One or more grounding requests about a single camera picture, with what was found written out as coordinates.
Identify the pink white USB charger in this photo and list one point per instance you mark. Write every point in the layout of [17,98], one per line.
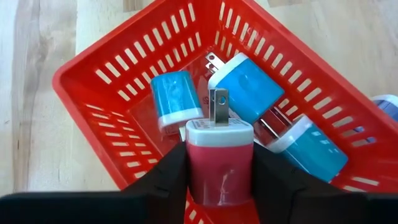
[217,168]

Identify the red plastic basket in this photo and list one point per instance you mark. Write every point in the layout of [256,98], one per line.
[109,93]

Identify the teal white USB charger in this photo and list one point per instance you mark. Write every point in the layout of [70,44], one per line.
[314,152]
[174,93]
[248,90]

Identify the blue object outside basket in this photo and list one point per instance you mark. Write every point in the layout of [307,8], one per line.
[388,107]

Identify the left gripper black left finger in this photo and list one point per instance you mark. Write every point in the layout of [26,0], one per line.
[140,202]

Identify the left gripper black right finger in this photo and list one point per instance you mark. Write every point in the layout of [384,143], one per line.
[295,199]

